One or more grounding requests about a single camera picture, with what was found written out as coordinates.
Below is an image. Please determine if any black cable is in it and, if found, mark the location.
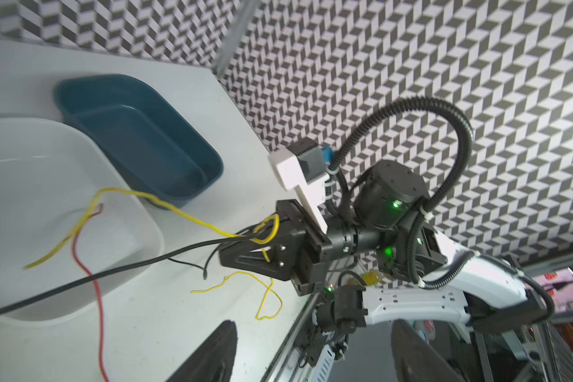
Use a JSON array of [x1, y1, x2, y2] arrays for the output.
[[0, 223, 278, 324]]

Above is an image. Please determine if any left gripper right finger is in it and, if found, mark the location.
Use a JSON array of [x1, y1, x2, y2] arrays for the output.
[[391, 320, 465, 382]]

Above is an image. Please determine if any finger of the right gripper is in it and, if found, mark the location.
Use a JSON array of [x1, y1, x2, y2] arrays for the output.
[[219, 243, 295, 281], [238, 213, 291, 244]]

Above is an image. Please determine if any yellow cable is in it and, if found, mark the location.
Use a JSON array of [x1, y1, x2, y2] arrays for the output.
[[23, 185, 285, 322]]

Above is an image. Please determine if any white plastic tray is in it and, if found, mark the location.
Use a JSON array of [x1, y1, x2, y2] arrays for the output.
[[0, 117, 165, 308]]

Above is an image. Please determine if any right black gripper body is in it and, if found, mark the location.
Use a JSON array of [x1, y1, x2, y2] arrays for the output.
[[275, 199, 363, 296]]

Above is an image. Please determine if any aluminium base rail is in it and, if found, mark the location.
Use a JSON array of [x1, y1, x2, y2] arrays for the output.
[[262, 284, 350, 381]]

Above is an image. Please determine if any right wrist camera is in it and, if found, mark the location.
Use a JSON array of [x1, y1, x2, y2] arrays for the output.
[[269, 138, 329, 233]]

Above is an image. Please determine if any dark teal plastic tray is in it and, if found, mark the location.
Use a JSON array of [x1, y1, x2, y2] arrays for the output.
[[53, 74, 224, 208]]

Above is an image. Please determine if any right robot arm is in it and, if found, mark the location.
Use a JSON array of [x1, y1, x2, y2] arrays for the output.
[[217, 96, 555, 366]]

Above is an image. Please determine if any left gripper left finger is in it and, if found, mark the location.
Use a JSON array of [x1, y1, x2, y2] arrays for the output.
[[167, 320, 238, 382]]

